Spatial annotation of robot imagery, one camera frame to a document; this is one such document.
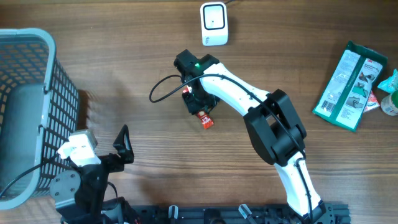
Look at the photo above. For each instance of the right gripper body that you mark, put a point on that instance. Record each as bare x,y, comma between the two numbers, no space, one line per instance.
198,99

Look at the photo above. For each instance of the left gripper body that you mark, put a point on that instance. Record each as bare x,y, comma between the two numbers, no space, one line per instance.
111,163

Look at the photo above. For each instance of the green 3M gloves packet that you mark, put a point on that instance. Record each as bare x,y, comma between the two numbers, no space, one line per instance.
345,96

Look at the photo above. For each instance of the red white small box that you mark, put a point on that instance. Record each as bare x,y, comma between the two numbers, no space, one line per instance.
372,103

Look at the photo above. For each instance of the green lid jar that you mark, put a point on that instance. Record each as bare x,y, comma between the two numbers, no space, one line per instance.
389,104

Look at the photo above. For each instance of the light green tissue pack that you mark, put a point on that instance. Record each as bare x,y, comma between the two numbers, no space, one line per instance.
389,85

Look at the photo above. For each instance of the red Nescafe sachet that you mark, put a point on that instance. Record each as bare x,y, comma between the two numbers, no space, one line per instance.
206,121

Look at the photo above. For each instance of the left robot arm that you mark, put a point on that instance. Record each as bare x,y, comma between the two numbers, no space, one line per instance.
79,192

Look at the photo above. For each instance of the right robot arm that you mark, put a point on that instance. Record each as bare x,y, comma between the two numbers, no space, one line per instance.
274,127

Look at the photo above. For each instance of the white barcode scanner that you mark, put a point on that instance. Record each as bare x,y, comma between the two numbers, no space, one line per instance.
214,23

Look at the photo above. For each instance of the grey plastic shopping basket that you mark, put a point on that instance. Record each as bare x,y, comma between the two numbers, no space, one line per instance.
39,110

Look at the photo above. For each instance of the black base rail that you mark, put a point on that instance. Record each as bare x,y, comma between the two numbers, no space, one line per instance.
328,213

